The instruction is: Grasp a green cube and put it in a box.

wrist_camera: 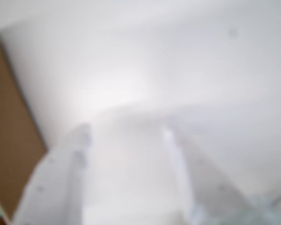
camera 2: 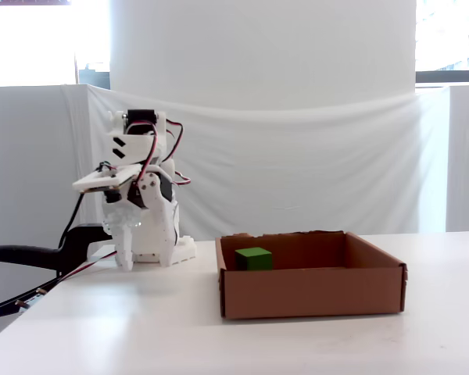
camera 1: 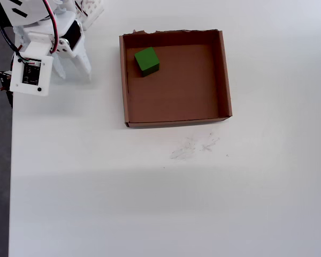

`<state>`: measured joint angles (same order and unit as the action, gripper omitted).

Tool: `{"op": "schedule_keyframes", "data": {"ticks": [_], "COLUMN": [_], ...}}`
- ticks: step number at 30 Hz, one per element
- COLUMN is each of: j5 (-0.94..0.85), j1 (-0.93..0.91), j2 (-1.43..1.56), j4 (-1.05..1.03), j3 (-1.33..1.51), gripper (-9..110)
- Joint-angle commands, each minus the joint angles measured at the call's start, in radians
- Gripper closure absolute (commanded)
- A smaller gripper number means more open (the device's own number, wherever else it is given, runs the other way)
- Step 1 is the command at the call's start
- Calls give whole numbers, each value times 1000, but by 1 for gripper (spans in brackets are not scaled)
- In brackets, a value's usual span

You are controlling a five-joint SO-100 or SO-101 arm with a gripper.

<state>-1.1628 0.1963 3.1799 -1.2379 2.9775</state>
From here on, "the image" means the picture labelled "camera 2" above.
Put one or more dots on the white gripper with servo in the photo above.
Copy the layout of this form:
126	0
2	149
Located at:
153	219

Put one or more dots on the green cube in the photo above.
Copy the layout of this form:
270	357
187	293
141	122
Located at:
254	258

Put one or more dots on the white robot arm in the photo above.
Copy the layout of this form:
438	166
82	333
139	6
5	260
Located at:
138	142

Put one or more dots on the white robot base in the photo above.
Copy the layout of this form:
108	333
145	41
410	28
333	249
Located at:
187	250

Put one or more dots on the brown cardboard box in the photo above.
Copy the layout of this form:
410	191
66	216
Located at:
312	293

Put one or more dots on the white partition panel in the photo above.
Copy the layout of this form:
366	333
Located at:
23	156
467	156

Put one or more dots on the black bar with brass pins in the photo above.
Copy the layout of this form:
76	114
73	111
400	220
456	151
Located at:
0	309

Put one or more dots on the white cloth backdrop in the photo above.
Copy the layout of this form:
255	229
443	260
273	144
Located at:
297	164

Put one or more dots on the white round column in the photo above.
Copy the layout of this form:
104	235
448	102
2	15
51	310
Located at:
258	47

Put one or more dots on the bright window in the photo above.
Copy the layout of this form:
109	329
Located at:
449	35
35	43

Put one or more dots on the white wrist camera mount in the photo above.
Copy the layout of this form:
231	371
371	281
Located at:
101	179

